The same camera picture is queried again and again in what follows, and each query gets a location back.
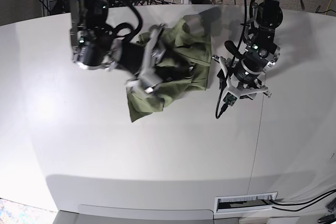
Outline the green T-shirt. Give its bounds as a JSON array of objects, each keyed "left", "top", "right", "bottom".
[{"left": 127, "top": 15, "right": 212, "bottom": 122}]

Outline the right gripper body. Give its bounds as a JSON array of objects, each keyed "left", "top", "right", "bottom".
[{"left": 104, "top": 24, "right": 166, "bottom": 94}]

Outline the black cable pair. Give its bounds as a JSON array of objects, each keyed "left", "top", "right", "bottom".
[{"left": 267, "top": 189, "right": 336, "bottom": 212}]

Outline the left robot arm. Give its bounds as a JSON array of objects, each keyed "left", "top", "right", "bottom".
[{"left": 213, "top": 0, "right": 283, "bottom": 106}]

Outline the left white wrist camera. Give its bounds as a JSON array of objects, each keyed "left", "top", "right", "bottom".
[{"left": 223, "top": 92, "right": 238, "bottom": 106}]

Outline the white cable grommet tray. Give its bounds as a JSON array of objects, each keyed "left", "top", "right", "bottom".
[{"left": 214, "top": 192, "right": 278, "bottom": 215}]

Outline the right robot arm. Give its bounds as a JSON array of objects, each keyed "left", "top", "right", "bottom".
[{"left": 70, "top": 0, "right": 192, "bottom": 97}]

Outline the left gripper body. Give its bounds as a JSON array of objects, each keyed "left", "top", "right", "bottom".
[{"left": 212, "top": 55, "right": 271, "bottom": 101}]

